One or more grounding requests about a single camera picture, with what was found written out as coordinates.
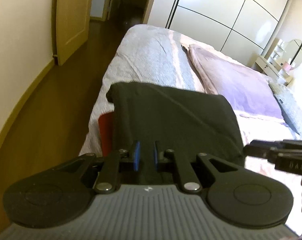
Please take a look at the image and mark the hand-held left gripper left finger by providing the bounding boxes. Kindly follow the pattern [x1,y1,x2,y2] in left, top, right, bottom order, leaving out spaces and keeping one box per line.
[61,141,141,194]

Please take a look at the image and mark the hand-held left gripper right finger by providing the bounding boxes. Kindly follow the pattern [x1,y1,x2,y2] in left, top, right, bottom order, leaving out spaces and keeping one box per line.
[154,141,232,194]

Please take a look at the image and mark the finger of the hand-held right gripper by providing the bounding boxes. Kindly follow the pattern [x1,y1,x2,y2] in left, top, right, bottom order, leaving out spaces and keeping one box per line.
[242,139,302,157]

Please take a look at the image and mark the black pants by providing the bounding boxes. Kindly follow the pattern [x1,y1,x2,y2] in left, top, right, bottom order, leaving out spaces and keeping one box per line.
[106,81,246,186]

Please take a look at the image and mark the red sweater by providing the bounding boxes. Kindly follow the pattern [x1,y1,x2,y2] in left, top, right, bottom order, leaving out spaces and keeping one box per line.
[98,112,116,156]

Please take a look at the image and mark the grey plaid pillow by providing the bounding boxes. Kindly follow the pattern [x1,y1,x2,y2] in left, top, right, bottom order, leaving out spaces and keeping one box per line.
[269,82,302,136]

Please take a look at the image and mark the pink fleece blanket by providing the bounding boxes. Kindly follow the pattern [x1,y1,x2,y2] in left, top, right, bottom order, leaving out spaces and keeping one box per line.
[182,44,302,188]

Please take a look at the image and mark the cream dressing table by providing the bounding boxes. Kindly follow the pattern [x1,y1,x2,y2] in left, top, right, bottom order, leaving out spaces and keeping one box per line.
[255,54,293,87]

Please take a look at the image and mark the oval mirror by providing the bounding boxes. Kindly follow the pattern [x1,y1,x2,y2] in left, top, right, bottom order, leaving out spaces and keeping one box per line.
[281,39,302,71]

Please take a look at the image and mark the blue-grey herringbone blanket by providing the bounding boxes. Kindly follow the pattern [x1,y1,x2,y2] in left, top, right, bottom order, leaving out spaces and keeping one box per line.
[78,24,209,156]

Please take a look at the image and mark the cream sliding-door wardrobe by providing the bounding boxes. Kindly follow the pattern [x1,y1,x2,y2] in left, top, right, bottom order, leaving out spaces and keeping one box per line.
[144,0,299,71]

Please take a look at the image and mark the tan wooden door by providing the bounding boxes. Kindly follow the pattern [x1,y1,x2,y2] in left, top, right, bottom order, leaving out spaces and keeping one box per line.
[53,0,96,66]

